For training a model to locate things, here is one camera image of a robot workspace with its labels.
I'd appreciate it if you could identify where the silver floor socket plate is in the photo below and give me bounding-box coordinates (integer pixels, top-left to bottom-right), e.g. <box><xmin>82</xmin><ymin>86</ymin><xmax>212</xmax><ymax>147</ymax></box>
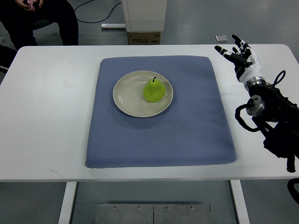
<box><xmin>215</xmin><ymin>35</ymin><xmax>228</xmax><ymax>43</ymax></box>

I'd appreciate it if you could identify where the green pear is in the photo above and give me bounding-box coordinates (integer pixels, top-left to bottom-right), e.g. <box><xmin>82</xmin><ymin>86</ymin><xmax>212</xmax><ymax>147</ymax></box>
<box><xmin>142</xmin><ymin>77</ymin><xmax>166</xmax><ymax>103</ymax></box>

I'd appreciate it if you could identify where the silver metal base rail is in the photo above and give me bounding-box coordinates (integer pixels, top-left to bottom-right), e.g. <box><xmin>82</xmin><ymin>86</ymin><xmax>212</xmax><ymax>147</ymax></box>
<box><xmin>101</xmin><ymin>23</ymin><xmax>126</xmax><ymax>29</ymax></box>

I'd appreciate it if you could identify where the seated person in black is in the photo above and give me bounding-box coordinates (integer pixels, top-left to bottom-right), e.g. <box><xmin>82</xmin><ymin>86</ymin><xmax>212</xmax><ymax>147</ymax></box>
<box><xmin>0</xmin><ymin>0</ymin><xmax>79</xmax><ymax>47</ymax></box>

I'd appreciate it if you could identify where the blue quilted mat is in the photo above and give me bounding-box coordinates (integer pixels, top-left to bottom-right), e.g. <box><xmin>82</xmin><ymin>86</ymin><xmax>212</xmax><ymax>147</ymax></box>
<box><xmin>85</xmin><ymin>56</ymin><xmax>236</xmax><ymax>168</ymax></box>

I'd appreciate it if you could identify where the pink phone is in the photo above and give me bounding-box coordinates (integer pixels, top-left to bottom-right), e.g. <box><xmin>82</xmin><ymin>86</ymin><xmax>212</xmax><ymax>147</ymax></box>
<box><xmin>25</xmin><ymin>0</ymin><xmax>39</xmax><ymax>11</ymax></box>

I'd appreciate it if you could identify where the white table leg right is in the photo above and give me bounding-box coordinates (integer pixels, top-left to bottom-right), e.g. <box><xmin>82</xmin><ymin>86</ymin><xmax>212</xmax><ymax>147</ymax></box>
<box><xmin>230</xmin><ymin>180</ymin><xmax>250</xmax><ymax>224</ymax></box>

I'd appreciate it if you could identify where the brown cardboard box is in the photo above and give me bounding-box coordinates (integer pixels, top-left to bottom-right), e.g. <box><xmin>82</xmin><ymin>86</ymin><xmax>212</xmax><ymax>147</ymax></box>
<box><xmin>127</xmin><ymin>32</ymin><xmax>161</xmax><ymax>45</ymax></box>

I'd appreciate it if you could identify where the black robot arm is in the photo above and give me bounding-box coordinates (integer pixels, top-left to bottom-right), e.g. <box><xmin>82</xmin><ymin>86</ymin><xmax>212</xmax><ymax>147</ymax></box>
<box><xmin>235</xmin><ymin>70</ymin><xmax>299</xmax><ymax>173</ymax></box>

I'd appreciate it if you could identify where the white table leg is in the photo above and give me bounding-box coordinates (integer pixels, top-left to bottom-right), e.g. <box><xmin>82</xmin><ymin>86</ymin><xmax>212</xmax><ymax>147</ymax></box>
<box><xmin>230</xmin><ymin>180</ymin><xmax>250</xmax><ymax>224</ymax></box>
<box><xmin>58</xmin><ymin>182</ymin><xmax>77</xmax><ymax>224</ymax></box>

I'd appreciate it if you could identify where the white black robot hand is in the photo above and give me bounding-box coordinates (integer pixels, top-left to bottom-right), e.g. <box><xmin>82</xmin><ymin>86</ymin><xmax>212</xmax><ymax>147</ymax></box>
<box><xmin>214</xmin><ymin>35</ymin><xmax>261</xmax><ymax>84</ymax></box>

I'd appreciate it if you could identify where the grey metal floor plate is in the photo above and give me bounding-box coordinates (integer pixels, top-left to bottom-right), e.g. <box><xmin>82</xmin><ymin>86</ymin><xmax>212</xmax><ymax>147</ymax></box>
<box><xmin>95</xmin><ymin>204</ymin><xmax>213</xmax><ymax>224</ymax></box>

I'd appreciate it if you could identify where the black floor cable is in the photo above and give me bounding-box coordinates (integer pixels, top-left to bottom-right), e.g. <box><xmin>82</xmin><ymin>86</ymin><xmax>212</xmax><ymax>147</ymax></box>
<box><xmin>73</xmin><ymin>0</ymin><xmax>123</xmax><ymax>24</ymax></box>

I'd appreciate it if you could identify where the beige round plate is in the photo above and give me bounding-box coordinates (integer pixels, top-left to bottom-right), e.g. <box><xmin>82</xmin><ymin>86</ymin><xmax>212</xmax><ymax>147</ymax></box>
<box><xmin>113</xmin><ymin>70</ymin><xmax>173</xmax><ymax>118</ymax></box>

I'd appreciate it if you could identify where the white table leg left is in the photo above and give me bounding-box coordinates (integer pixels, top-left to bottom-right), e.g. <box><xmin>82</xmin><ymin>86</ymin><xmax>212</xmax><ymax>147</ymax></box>
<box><xmin>58</xmin><ymin>182</ymin><xmax>77</xmax><ymax>224</ymax></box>

